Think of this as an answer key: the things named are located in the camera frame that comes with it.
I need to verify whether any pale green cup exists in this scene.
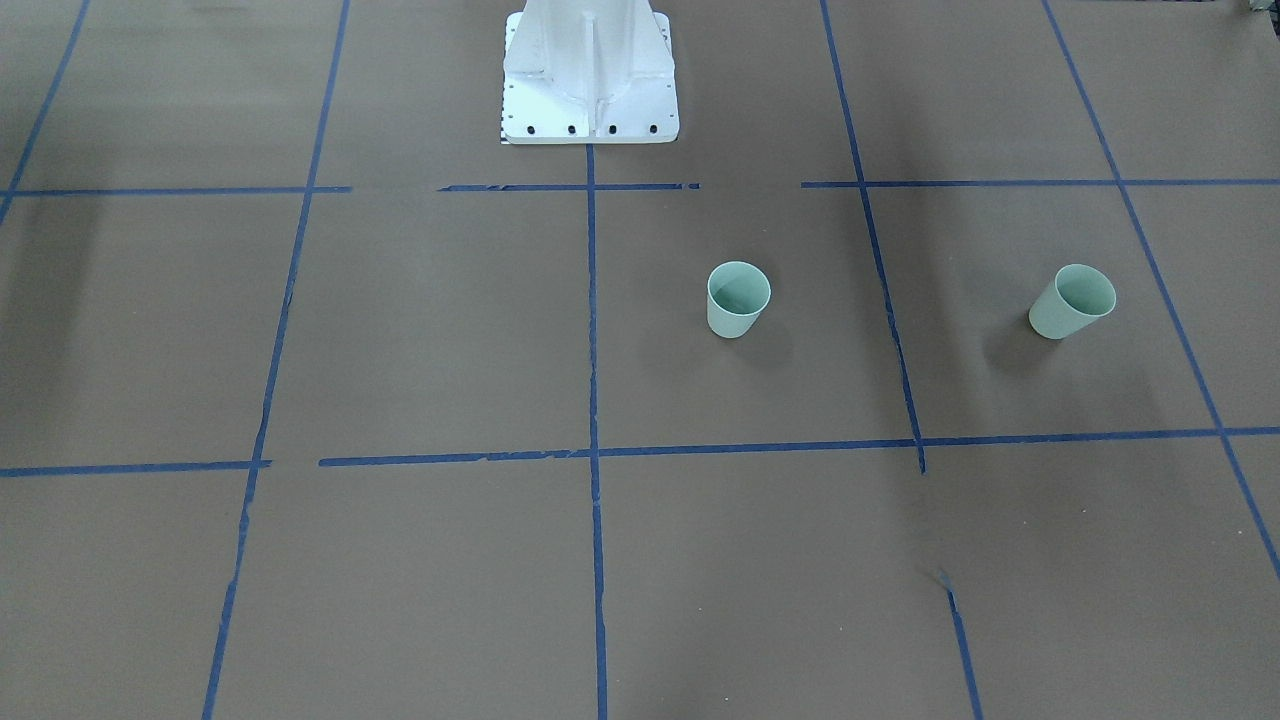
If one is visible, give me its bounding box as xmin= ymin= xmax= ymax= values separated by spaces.
xmin=1027 ymin=264 xmax=1117 ymax=341
xmin=705 ymin=261 xmax=772 ymax=340

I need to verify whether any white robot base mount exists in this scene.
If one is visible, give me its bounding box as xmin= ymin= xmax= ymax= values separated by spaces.
xmin=500 ymin=1 xmax=681 ymax=145

